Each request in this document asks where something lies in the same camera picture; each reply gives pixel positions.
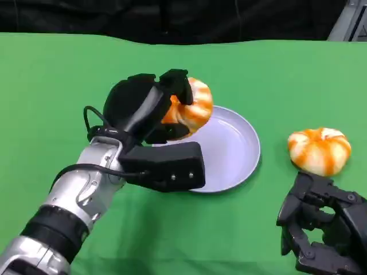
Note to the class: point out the orange and white bread roll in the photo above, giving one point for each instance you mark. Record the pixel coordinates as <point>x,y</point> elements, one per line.
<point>195,109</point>
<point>319,151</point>

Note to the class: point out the black backdrop curtain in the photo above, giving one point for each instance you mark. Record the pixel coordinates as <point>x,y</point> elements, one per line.
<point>163,18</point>

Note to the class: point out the lilac plate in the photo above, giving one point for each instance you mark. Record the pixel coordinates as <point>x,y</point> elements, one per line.
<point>229,143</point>

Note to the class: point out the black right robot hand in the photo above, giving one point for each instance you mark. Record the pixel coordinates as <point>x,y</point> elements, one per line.
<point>324,223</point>

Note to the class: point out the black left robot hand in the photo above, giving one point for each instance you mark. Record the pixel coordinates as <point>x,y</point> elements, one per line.
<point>143,109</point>

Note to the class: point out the green cloth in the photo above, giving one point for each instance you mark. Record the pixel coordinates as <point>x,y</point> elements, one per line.
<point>183,71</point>

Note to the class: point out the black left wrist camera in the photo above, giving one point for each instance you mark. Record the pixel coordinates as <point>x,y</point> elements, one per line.
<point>169,166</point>

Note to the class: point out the grey metal frame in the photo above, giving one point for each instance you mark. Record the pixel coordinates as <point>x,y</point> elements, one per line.
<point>348,21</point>

